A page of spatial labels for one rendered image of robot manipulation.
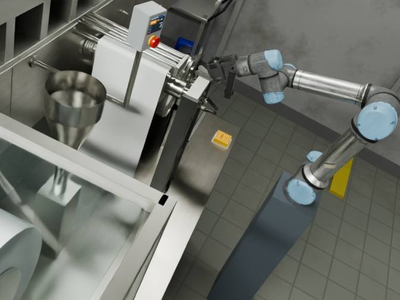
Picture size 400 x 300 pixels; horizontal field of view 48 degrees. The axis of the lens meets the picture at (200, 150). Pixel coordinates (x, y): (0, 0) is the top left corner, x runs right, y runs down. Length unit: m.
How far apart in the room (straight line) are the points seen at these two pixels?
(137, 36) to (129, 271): 0.61
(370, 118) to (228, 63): 0.54
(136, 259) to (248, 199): 2.56
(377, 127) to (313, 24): 2.32
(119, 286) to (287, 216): 1.42
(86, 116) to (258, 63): 0.79
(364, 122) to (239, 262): 1.07
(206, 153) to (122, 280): 1.37
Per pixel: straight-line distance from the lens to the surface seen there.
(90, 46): 1.59
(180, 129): 1.39
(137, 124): 1.55
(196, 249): 2.80
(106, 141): 1.66
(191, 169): 1.90
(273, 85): 1.67
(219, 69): 1.70
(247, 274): 2.37
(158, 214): 0.77
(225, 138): 2.09
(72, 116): 1.05
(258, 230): 2.13
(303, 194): 1.79
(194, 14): 3.48
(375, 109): 1.57
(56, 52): 1.46
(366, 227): 3.65
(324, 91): 1.75
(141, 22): 1.09
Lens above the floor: 2.18
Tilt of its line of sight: 40 degrees down
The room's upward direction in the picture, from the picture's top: 24 degrees clockwise
